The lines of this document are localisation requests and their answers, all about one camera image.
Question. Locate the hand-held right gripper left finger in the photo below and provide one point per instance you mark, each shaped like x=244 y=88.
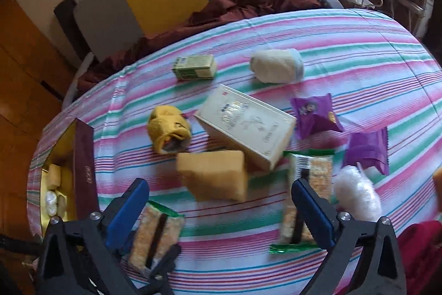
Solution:
x=124 y=217

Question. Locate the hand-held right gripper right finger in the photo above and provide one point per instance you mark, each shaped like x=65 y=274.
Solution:
x=314 y=217

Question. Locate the green cracker packet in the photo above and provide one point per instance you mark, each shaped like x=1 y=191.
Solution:
x=145 y=239
x=321 y=170

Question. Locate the maroon gold storage box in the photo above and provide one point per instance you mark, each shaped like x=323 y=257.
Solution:
x=83 y=160

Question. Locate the purple snack packet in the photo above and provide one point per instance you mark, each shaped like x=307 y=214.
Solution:
x=314 y=115
x=367 y=150

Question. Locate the yellow sponge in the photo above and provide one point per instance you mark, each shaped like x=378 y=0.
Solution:
x=438 y=179
x=214 y=175
x=58 y=175

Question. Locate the cream rectangular box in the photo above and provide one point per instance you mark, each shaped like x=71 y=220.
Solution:
x=241 y=122

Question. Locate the green cream small box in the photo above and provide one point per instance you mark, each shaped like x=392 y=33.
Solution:
x=195 y=67

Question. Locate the white plastic-wrapped ball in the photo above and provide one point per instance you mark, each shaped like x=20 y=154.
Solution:
x=355 y=193

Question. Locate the red cloth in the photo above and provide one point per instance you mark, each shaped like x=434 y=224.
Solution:
x=421 y=246

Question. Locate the white rolled socks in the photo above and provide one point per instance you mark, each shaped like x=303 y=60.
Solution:
x=276 y=66

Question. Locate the orange wooden wardrobe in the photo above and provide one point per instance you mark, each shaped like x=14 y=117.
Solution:
x=24 y=73

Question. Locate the white cabinet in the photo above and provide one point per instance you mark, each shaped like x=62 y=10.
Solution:
x=429 y=11

